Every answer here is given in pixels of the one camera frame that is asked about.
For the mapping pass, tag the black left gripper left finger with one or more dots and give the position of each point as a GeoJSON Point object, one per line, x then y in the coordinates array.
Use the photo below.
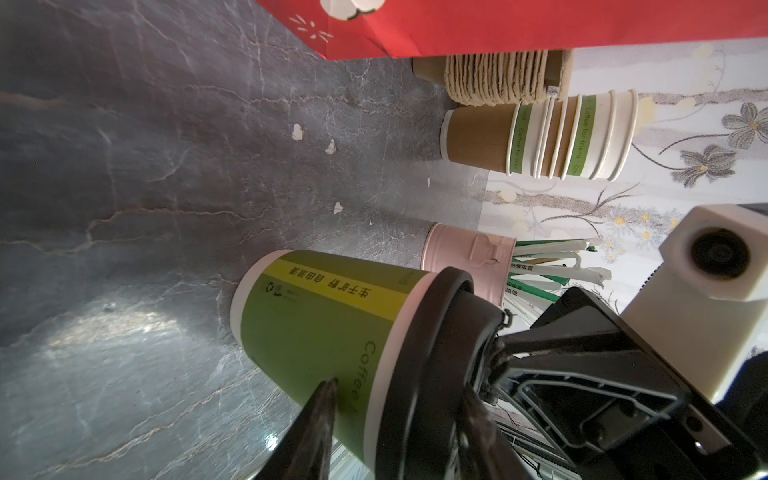
{"type": "Point", "coordinates": [305, 450]}

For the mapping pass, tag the black plastic cup lid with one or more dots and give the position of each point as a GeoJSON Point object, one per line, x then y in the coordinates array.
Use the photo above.
{"type": "Point", "coordinates": [441, 357]}

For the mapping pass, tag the pink metal straw bucket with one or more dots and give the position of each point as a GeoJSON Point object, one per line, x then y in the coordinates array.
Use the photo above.
{"type": "Point", "coordinates": [486, 257]}

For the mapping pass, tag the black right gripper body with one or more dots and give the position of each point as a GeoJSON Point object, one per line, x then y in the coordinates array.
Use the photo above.
{"type": "Point", "coordinates": [615, 410]}

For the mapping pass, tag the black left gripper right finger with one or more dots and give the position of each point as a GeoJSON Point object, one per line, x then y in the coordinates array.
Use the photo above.
{"type": "Point", "coordinates": [484, 452]}

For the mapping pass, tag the stack of paper cups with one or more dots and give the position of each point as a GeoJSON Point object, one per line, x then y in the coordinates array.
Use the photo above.
{"type": "Point", "coordinates": [585, 136]}

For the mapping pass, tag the red white paper gift bag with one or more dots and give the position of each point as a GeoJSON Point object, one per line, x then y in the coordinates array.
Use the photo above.
{"type": "Point", "coordinates": [346, 30]}

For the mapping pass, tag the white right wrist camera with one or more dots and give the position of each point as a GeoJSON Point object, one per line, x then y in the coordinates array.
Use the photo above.
{"type": "Point", "coordinates": [706, 305]}

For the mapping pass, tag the green paper coffee cup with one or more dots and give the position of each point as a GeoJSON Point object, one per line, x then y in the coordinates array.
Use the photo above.
{"type": "Point", "coordinates": [305, 316]}

